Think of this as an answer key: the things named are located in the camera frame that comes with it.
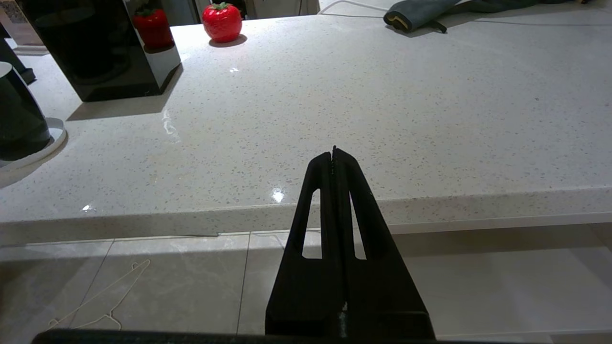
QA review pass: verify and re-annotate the grey folded cloth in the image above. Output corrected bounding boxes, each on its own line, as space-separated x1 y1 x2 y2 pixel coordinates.
383 0 546 34

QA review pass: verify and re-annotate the dark mug white inside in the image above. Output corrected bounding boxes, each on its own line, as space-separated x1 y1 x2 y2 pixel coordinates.
0 62 52 161

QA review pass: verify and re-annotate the red tomato shaped ornament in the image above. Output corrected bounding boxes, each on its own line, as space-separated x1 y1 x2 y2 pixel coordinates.
201 2 243 43

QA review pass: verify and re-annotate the brown QR code sign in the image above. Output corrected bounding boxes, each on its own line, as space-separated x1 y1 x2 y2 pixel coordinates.
0 0 51 57

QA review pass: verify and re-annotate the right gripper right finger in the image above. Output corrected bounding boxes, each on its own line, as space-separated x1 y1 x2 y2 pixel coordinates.
333 146 436 340

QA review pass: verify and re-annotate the thin white cable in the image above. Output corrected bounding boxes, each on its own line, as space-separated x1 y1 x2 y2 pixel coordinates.
318 0 389 19

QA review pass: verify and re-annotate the white round coaster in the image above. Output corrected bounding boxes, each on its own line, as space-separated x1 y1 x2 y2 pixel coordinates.
0 118 67 172

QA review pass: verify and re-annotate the black tissue box white lid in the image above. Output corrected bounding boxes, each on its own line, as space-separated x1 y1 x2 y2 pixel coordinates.
14 0 182 102

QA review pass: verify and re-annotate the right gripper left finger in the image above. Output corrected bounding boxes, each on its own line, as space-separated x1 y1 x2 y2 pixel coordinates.
265 152 346 336

